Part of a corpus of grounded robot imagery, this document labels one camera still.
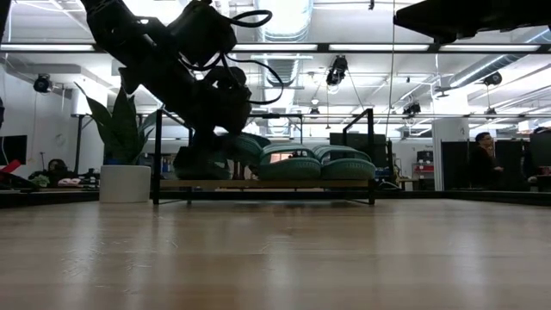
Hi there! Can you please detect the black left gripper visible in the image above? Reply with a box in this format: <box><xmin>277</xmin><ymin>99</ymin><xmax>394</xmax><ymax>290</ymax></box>
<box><xmin>189</xmin><ymin>65</ymin><xmax>254</xmax><ymax>150</ymax></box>

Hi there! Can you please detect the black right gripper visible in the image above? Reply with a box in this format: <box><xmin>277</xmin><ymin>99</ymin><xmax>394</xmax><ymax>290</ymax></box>
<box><xmin>393</xmin><ymin>0</ymin><xmax>551</xmax><ymax>44</ymax></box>

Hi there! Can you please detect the green rubber slide sandal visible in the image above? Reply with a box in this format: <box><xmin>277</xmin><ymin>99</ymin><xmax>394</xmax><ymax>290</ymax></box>
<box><xmin>257</xmin><ymin>143</ymin><xmax>323</xmax><ymax>181</ymax></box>
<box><xmin>214</xmin><ymin>132</ymin><xmax>273</xmax><ymax>167</ymax></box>
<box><xmin>313</xmin><ymin>144</ymin><xmax>377</xmax><ymax>181</ymax></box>

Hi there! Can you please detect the artificial plant in white pot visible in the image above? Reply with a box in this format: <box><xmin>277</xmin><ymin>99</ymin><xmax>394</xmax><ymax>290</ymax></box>
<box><xmin>75</xmin><ymin>81</ymin><xmax>161</xmax><ymax>204</ymax></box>

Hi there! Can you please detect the white column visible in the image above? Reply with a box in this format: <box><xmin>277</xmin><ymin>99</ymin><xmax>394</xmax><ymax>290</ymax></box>
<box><xmin>431</xmin><ymin>92</ymin><xmax>471</xmax><ymax>193</ymax></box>

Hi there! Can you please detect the person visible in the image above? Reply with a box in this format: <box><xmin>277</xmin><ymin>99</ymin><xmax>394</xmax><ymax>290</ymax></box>
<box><xmin>28</xmin><ymin>158</ymin><xmax>83</xmax><ymax>189</ymax></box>
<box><xmin>467</xmin><ymin>131</ymin><xmax>505</xmax><ymax>191</ymax></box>

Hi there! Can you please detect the black monitor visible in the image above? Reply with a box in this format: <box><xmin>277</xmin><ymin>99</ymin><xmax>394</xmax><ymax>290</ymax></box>
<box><xmin>0</xmin><ymin>134</ymin><xmax>28</xmax><ymax>167</ymax></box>

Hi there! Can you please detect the wooden shelf with black frame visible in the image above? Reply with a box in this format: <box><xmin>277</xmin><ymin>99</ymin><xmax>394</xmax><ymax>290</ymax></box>
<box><xmin>152</xmin><ymin>107</ymin><xmax>376</xmax><ymax>206</ymax></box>

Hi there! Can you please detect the silver ventilation duct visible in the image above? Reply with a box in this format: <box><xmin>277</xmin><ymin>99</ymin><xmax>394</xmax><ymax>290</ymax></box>
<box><xmin>257</xmin><ymin>0</ymin><xmax>314</xmax><ymax>43</ymax></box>
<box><xmin>434</xmin><ymin>26</ymin><xmax>551</xmax><ymax>94</ymax></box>

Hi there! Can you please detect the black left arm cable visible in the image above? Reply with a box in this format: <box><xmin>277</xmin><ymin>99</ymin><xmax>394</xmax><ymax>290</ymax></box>
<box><xmin>178</xmin><ymin>9</ymin><xmax>285</xmax><ymax>107</ymax></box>

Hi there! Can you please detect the black ceiling light rail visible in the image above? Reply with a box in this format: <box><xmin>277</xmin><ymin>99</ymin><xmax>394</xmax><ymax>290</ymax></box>
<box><xmin>0</xmin><ymin>41</ymin><xmax>551</xmax><ymax>54</ymax></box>

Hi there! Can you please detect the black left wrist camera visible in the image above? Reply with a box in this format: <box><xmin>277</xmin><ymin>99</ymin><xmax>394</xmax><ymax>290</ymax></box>
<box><xmin>166</xmin><ymin>0</ymin><xmax>238</xmax><ymax>66</ymax></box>

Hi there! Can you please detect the black wall screen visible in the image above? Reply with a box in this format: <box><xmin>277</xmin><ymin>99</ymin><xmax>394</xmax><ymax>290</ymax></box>
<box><xmin>329</xmin><ymin>132</ymin><xmax>388</xmax><ymax>152</ymax></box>

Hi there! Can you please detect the black partition wall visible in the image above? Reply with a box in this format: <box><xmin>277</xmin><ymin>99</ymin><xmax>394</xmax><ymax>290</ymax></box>
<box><xmin>441</xmin><ymin>138</ymin><xmax>531</xmax><ymax>192</ymax></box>

